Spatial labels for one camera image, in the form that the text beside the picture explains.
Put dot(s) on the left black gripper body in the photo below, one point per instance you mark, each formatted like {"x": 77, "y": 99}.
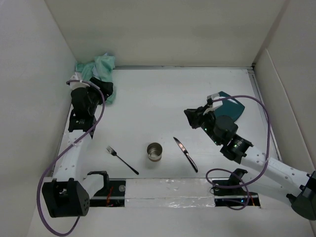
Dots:
{"x": 96, "y": 97}

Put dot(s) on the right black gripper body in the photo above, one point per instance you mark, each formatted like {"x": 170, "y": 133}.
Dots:
{"x": 208, "y": 124}

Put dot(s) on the green patterned placemat cloth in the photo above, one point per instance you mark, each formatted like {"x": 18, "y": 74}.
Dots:
{"x": 101, "y": 68}

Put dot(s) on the teal square plate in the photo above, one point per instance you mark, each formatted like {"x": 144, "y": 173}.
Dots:
{"x": 231, "y": 108}

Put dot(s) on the black table knife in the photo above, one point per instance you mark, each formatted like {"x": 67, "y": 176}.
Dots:
{"x": 186, "y": 153}

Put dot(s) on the steel cup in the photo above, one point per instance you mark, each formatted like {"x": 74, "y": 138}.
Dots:
{"x": 154, "y": 152}

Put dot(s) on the black fork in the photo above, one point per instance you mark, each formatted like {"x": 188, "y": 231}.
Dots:
{"x": 114, "y": 153}

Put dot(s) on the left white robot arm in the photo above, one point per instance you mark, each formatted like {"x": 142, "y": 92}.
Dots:
{"x": 70, "y": 191}

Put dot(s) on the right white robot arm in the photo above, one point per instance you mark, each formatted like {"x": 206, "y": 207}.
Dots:
{"x": 275, "y": 179}

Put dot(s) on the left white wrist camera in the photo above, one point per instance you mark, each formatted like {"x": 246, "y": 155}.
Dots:
{"x": 76, "y": 81}

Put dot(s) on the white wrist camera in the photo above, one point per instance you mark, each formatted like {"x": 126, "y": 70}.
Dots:
{"x": 76, "y": 81}
{"x": 212, "y": 105}

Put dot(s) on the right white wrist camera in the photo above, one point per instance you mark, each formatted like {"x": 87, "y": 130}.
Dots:
{"x": 212, "y": 105}

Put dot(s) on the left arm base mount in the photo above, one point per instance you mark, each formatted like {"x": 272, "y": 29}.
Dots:
{"x": 112, "y": 195}

